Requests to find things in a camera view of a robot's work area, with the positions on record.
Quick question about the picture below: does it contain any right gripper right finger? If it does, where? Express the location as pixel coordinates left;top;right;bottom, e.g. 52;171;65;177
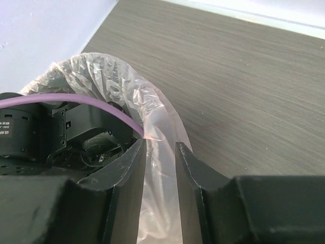
175;142;324;243

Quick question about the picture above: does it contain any pink plastic trash bag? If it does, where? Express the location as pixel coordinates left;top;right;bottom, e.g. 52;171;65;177
21;53;190;244

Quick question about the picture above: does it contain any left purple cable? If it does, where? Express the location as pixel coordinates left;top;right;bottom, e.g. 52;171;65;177
0;93;144;139

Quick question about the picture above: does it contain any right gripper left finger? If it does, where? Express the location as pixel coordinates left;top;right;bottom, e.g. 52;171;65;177
1;140;146;243

